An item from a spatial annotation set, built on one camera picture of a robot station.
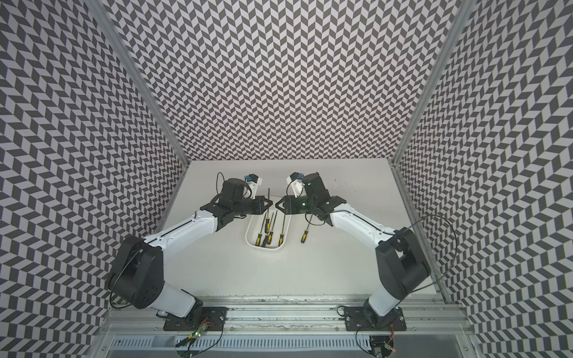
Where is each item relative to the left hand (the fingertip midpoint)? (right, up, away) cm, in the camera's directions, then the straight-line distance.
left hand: (272, 205), depth 85 cm
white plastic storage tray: (-8, -9, +10) cm, 16 cm away
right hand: (+4, -1, -4) cm, 5 cm away
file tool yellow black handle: (+3, -13, +6) cm, 15 cm away
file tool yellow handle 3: (-2, -6, -1) cm, 6 cm away
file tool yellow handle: (-6, -14, +5) cm, 17 cm away
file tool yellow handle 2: (-1, -13, +6) cm, 14 cm away
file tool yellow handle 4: (+13, -13, +8) cm, 20 cm away
